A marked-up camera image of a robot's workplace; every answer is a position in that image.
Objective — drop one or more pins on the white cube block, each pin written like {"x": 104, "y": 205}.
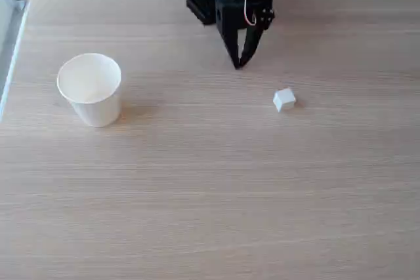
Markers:
{"x": 284, "y": 100}

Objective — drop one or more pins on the white paper cup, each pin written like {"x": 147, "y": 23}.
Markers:
{"x": 92, "y": 96}

